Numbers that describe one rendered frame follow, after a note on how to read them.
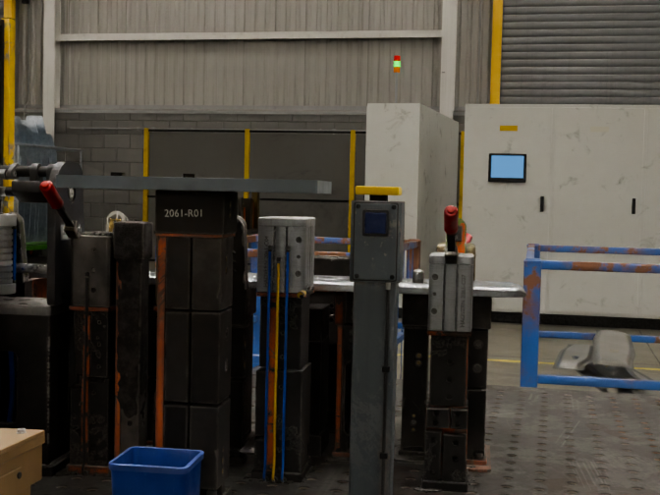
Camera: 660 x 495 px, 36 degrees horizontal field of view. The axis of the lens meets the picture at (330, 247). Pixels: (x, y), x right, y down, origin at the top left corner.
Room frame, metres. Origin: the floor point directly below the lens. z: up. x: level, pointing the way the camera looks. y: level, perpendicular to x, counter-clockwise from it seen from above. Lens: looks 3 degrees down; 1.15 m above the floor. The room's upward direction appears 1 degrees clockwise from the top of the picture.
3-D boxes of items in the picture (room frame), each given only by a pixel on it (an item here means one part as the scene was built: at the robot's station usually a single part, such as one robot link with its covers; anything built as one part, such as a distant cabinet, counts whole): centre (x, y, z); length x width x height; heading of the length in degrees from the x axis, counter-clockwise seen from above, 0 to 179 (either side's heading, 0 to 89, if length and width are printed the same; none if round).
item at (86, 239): (1.63, 0.37, 0.89); 0.13 x 0.11 x 0.38; 172
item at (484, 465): (1.75, -0.25, 0.84); 0.18 x 0.06 x 0.29; 172
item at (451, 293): (1.59, -0.19, 0.88); 0.11 x 0.10 x 0.36; 172
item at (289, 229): (1.62, 0.07, 0.90); 0.13 x 0.10 x 0.41; 172
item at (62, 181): (1.47, 0.19, 1.16); 0.37 x 0.14 x 0.02; 82
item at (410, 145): (10.76, -0.86, 1.22); 2.40 x 0.54 x 2.45; 164
